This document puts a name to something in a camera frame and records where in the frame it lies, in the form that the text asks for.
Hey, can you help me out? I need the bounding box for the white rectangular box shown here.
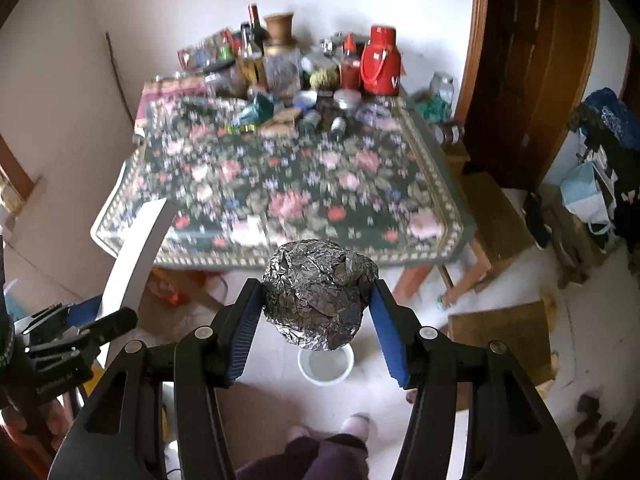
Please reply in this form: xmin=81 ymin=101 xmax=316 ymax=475
xmin=95 ymin=197 xmax=180 ymax=371

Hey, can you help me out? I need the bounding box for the aluminium foil ball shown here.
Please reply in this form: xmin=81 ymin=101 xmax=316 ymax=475
xmin=262 ymin=240 xmax=378 ymax=351

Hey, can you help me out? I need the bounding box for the green plastic bag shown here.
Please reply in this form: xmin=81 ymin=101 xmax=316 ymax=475
xmin=231 ymin=92 xmax=274 ymax=132

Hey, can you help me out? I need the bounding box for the round silver tin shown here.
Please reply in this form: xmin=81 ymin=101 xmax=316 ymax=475
xmin=333 ymin=89 xmax=362 ymax=110

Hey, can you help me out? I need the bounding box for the small dark labelled bottle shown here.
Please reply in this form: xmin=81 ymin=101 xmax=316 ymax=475
xmin=330 ymin=116 xmax=347 ymax=142

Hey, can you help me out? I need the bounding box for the white plastic trash bin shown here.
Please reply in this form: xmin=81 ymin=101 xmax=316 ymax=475
xmin=297 ymin=344 xmax=355 ymax=387

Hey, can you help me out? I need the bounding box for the person's left hand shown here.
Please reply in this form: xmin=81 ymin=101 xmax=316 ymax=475
xmin=1 ymin=399 xmax=72 ymax=457

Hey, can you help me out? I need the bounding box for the wooden table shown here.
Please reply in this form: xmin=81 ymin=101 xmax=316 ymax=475
xmin=152 ymin=96 xmax=492 ymax=306

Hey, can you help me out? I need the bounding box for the right pink slipper foot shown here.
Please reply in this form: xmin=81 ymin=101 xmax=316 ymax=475
xmin=341 ymin=414 xmax=370 ymax=442

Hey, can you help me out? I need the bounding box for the small wooden stool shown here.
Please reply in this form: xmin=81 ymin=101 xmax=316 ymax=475
xmin=446 ymin=297 xmax=559 ymax=398

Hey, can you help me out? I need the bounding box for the floral green tablecloth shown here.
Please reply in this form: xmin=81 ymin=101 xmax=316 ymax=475
xmin=91 ymin=96 xmax=476 ymax=270

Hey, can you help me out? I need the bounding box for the pile of clothes and bags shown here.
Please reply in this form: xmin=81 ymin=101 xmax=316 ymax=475
xmin=535 ymin=88 xmax=639 ymax=289

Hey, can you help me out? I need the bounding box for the maroon striped paper bag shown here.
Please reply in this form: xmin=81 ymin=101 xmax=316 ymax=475
xmin=134 ymin=75 xmax=207 ymax=131

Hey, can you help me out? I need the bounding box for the clear lid plastic box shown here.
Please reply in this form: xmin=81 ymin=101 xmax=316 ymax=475
xmin=355 ymin=103 xmax=398 ymax=131

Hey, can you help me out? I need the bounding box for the brown cardboard piece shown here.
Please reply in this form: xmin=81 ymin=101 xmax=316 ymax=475
xmin=260 ymin=107 xmax=302 ymax=138

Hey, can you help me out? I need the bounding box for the clear jar with silver lid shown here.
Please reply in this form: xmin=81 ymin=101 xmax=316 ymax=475
xmin=430 ymin=70 xmax=454 ymax=106

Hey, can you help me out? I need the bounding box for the black lid glass jar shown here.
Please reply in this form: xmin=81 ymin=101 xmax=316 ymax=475
xmin=203 ymin=58 xmax=247 ymax=99

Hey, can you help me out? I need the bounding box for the yellow labelled liquor bottle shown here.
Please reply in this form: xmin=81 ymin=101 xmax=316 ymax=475
xmin=239 ymin=23 xmax=267 ymax=88

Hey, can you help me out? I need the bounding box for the yellow green yarn ball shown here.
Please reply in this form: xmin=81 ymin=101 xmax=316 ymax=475
xmin=309 ymin=68 xmax=341 ymax=91

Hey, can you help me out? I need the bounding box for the red thermos jug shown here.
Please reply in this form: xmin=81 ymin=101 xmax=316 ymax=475
xmin=360 ymin=25 xmax=401 ymax=96

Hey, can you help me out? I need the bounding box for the green cap bottle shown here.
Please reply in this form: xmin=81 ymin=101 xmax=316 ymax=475
xmin=219 ymin=44 xmax=234 ymax=61

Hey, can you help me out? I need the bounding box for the red patterned snack package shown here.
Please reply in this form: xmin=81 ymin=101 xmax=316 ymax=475
xmin=177 ymin=28 xmax=232 ymax=72

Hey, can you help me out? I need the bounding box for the red sauce squeeze bottle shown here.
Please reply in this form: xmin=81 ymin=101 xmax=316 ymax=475
xmin=341 ymin=32 xmax=361 ymax=91

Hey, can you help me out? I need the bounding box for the glass jar with gold lid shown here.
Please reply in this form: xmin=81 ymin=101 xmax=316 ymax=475
xmin=264 ymin=46 xmax=302 ymax=101

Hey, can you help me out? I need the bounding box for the dark wine bottle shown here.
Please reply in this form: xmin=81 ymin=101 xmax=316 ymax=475
xmin=248 ymin=3 xmax=268 ymax=51

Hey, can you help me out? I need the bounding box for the dark wooden door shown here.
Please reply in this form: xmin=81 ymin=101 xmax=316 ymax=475
xmin=464 ymin=0 xmax=599 ymax=191

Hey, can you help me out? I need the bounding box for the brown clay vase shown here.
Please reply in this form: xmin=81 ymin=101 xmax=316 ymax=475
xmin=265 ymin=12 xmax=295 ymax=46

